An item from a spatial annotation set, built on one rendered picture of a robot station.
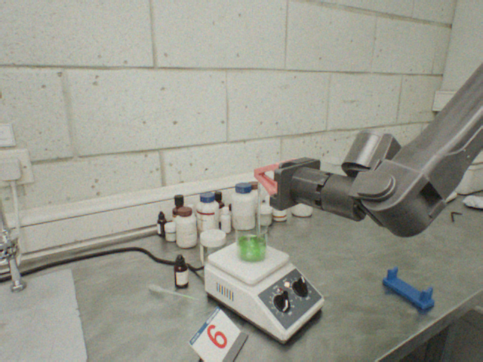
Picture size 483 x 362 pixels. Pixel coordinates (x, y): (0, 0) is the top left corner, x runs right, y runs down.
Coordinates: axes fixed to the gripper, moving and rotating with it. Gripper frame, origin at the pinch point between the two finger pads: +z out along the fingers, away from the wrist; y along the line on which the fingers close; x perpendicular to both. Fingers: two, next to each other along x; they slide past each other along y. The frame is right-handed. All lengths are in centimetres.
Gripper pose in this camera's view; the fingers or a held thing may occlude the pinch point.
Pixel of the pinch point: (259, 173)
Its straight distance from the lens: 56.7
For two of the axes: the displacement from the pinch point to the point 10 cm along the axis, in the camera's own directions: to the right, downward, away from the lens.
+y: -7.4, 2.0, -6.5
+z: -6.8, -2.2, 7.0
